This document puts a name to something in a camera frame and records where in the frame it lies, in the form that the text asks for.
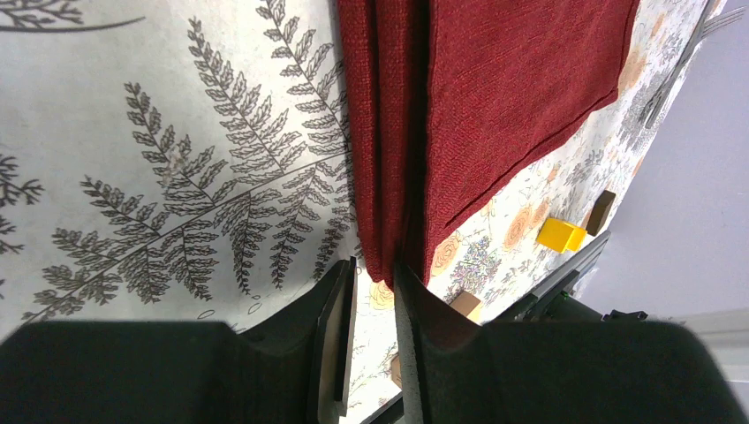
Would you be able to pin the dark red cloth napkin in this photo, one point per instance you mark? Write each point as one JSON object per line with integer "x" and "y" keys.
{"x": 449, "y": 100}

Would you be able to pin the floral patterned table mat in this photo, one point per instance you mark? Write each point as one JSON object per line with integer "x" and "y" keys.
{"x": 187, "y": 160}

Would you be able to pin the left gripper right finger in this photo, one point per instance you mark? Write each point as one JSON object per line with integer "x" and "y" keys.
{"x": 677, "y": 380}

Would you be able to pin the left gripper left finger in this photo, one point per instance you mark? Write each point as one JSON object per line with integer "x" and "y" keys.
{"x": 293, "y": 367}

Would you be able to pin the yellow block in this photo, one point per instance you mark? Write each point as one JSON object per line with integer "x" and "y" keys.
{"x": 561, "y": 236}

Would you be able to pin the silver fork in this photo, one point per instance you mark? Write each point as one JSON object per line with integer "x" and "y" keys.
{"x": 706, "y": 25}

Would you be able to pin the dark brown block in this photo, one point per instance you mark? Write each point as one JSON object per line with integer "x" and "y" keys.
{"x": 599, "y": 212}

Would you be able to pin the light wooden block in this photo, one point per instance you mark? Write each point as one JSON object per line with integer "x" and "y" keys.
{"x": 468, "y": 306}

